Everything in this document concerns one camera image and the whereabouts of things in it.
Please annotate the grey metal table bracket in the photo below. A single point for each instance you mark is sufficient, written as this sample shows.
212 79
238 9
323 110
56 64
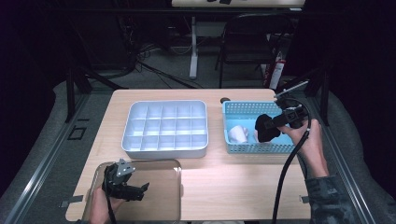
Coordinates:
304 199
70 201

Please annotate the white desk leg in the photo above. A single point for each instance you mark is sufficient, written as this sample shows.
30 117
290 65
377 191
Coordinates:
193 56

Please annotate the blue perforated plastic basket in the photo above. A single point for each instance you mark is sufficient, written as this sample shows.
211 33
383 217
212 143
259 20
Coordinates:
243 112

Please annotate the person's right hand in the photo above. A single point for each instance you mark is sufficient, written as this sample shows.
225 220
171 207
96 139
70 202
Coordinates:
311 146

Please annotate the transparent box lid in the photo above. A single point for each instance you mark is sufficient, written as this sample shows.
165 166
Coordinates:
162 199

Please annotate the pink sock pair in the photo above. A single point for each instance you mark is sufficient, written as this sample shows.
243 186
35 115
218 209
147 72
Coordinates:
255 135

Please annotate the black folding chair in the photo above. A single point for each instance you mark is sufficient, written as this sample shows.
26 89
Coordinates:
249 40

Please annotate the white compartment storage box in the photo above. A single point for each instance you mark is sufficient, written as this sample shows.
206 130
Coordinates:
165 127

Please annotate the grey metal floor rail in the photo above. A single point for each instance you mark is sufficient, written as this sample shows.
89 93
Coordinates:
348 174
37 177

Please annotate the person's left hand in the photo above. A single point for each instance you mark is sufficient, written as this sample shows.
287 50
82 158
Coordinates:
101 208

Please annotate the black sock pair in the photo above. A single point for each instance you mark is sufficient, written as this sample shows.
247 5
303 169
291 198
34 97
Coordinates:
264 132

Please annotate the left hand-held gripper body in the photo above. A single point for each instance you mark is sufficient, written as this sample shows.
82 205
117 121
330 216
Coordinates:
116 183

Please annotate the red and white canister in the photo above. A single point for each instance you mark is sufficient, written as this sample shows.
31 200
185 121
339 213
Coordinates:
277 73

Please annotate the white sock pair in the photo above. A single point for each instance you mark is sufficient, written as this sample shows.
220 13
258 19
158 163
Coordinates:
237 134

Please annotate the black metal frame stand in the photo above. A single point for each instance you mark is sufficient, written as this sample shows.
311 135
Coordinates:
70 93
324 93

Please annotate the dark round table grommet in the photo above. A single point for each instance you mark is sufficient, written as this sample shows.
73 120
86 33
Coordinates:
224 100

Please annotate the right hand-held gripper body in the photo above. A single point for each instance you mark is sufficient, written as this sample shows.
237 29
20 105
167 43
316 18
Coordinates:
295 116

